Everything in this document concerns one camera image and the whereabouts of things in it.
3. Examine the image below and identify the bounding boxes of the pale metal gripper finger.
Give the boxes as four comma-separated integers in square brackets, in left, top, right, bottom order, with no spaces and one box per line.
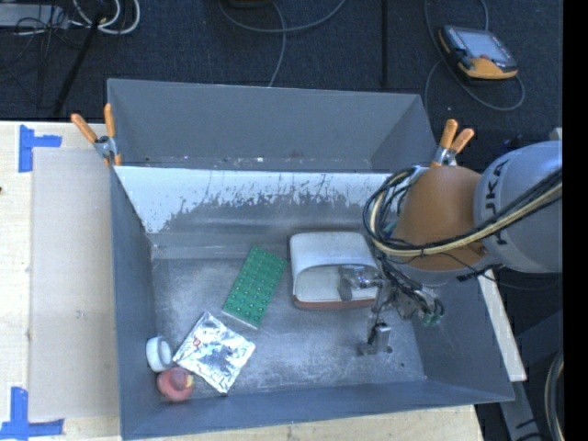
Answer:
[357,322,394,357]
[337,264,384,303]

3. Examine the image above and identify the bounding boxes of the white block with red-brown base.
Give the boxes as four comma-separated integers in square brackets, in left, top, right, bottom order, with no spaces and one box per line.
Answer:
[288,232,383,312]

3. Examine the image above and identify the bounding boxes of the dark green flat block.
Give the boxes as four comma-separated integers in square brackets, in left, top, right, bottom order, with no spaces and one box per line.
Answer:
[221,244,288,332]

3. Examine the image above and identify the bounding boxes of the silver foil packet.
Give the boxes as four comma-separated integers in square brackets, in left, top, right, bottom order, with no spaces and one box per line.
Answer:
[172,311,257,395]

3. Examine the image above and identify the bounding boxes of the grey metal bin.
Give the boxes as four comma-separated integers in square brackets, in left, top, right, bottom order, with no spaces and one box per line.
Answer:
[106,78,516,441]

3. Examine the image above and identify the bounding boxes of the white tape roll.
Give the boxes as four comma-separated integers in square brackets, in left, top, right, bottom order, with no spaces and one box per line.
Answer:
[145,335,174,373]

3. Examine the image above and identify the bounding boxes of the pale cardboard board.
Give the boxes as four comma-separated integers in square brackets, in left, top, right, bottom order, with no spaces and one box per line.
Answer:
[27,146,122,424]

